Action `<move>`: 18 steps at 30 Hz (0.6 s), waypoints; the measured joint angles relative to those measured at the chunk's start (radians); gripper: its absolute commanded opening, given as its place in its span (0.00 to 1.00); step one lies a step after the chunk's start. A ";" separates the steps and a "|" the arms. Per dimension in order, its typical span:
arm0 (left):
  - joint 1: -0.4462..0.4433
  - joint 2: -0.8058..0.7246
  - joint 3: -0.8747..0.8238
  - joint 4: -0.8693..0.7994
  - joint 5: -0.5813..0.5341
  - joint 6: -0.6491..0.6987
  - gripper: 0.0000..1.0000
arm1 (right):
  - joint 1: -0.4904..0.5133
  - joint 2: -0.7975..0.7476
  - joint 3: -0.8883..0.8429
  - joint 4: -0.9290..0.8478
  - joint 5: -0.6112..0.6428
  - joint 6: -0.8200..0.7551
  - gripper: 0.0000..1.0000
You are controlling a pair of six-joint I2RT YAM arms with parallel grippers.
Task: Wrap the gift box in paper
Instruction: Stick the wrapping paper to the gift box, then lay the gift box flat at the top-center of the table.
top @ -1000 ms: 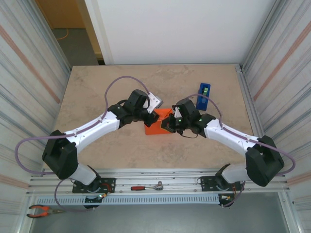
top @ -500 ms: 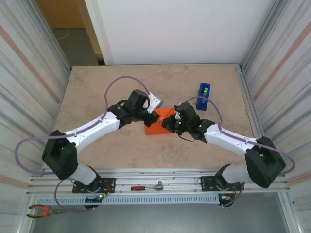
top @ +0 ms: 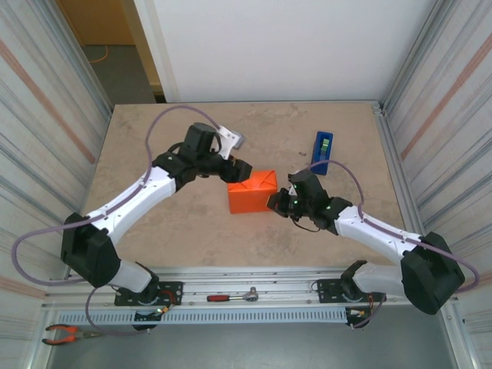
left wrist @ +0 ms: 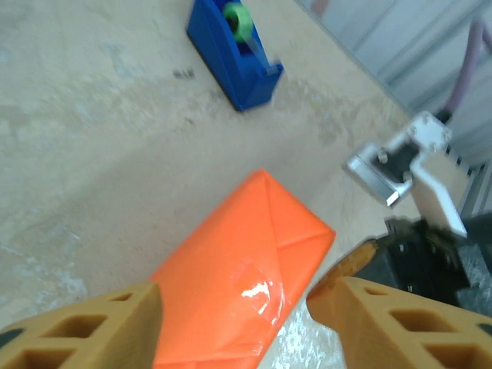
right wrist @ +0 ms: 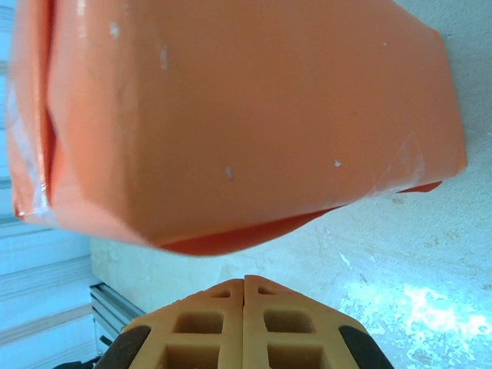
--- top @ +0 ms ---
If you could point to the blue tape dispenser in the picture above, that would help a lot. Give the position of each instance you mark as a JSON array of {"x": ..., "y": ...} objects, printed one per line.
[{"x": 317, "y": 159}]

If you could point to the brown wooden panel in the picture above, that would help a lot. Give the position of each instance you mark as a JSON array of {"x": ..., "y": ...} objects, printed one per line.
[{"x": 100, "y": 21}]

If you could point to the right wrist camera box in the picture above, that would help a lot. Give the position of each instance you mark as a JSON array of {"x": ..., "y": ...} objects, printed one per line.
[{"x": 293, "y": 191}]

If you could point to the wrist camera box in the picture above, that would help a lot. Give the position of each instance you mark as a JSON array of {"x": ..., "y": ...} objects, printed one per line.
[
  {"x": 293, "y": 191},
  {"x": 230, "y": 139}
]

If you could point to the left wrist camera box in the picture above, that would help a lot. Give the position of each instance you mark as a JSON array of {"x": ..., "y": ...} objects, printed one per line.
[{"x": 230, "y": 139}]

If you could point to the aluminium rail frame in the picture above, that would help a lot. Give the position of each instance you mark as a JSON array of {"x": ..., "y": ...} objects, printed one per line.
[{"x": 269, "y": 282}]

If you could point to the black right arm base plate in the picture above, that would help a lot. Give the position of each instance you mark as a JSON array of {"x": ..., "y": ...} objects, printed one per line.
[{"x": 328, "y": 288}]

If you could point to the aluminium side rail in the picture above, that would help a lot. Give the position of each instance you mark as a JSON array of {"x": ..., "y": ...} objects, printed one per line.
[{"x": 384, "y": 127}]

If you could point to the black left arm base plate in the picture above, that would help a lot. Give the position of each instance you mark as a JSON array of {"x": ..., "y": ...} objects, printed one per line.
[{"x": 173, "y": 290}]

